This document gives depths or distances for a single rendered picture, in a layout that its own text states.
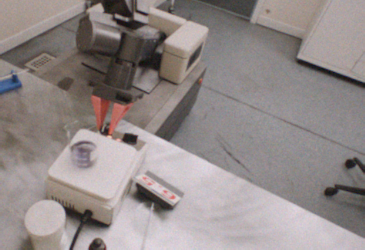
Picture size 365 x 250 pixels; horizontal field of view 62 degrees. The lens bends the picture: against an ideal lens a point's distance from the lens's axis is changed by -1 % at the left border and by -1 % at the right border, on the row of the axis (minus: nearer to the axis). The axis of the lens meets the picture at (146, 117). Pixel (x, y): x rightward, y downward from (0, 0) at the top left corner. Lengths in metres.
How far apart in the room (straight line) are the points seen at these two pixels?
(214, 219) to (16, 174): 0.39
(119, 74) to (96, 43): 0.08
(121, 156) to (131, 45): 0.20
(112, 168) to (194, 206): 0.19
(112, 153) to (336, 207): 1.50
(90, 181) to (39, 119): 0.28
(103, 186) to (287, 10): 3.03
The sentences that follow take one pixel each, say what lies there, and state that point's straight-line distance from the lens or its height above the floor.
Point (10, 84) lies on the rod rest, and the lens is 0.84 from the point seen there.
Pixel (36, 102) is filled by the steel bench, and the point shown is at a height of 0.75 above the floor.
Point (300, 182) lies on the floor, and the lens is 1.88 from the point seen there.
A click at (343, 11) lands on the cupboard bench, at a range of 2.75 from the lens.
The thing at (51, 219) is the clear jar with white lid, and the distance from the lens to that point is 0.49.
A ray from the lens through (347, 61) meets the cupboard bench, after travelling 2.89.
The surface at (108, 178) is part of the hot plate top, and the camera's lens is 0.52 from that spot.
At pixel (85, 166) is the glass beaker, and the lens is 0.52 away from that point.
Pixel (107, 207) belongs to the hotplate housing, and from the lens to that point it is 0.52.
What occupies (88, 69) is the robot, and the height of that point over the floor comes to 0.37.
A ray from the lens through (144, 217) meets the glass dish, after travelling 0.58.
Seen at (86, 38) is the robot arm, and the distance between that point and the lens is 0.54.
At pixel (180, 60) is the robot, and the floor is 0.51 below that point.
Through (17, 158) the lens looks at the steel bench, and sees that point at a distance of 0.67.
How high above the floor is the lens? 1.26
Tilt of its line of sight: 43 degrees down
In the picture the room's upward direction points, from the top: 10 degrees clockwise
